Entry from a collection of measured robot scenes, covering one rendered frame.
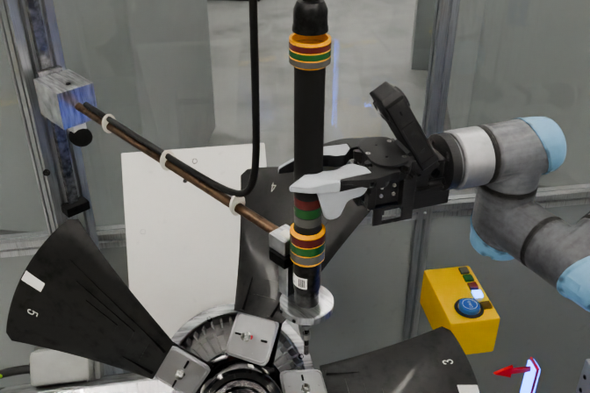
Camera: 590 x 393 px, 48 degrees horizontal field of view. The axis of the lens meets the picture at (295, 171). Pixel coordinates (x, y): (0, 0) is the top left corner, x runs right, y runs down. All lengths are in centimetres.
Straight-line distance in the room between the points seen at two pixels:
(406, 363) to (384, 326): 92
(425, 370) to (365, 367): 9
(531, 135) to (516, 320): 131
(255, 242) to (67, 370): 37
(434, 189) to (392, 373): 33
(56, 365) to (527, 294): 137
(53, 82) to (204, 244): 39
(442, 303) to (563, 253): 52
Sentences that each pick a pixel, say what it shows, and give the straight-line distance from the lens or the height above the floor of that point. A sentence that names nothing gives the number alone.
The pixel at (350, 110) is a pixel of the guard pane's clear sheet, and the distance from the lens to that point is 155.
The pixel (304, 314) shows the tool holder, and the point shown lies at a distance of 86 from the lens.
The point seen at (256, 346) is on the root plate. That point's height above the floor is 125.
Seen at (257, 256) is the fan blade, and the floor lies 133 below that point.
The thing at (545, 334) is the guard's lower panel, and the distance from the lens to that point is 222.
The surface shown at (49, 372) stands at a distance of 116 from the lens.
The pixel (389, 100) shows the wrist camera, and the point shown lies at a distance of 75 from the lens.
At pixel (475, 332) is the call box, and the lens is 134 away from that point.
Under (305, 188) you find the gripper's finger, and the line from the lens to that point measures 73.
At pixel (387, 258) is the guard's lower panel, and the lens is 181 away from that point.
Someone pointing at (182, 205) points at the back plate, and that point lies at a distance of 121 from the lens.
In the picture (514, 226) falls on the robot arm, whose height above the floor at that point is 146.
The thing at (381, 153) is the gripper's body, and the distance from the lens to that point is 78.
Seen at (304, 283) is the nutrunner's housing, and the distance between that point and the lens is 84.
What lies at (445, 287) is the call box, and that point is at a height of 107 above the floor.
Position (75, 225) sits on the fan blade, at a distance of 94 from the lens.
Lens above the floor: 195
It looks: 31 degrees down
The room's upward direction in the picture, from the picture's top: straight up
